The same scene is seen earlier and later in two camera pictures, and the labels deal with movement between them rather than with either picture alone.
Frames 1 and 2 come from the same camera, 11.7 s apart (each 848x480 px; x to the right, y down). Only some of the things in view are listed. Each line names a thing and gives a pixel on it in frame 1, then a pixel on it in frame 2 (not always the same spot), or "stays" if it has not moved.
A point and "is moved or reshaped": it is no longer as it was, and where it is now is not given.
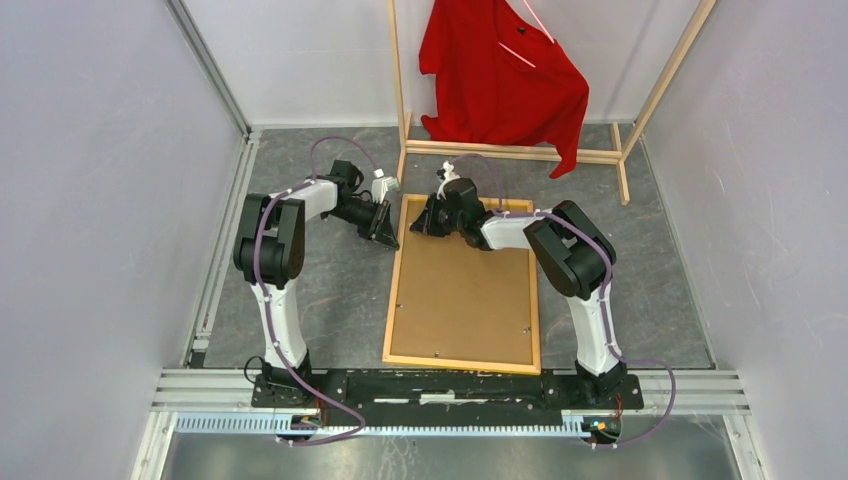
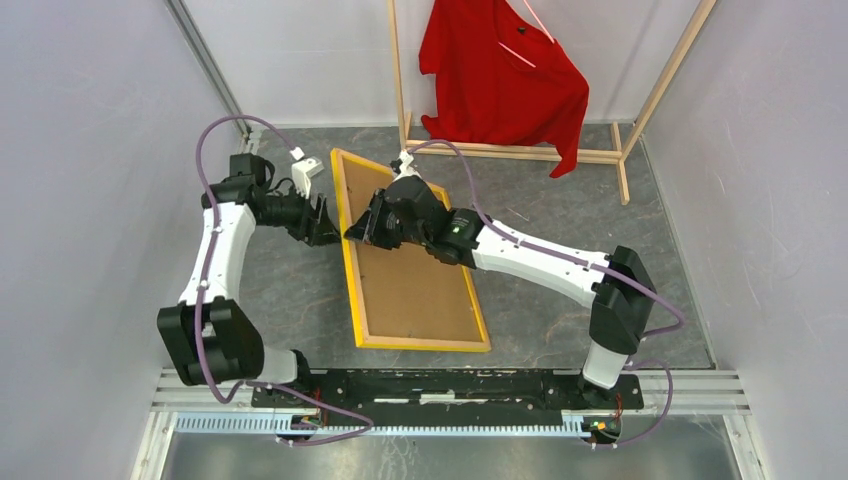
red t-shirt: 501,77 stays
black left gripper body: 368,217 to 290,212
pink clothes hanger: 519,56 stays
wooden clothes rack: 621,151 stays
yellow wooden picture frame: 395,297 is moved or reshaped
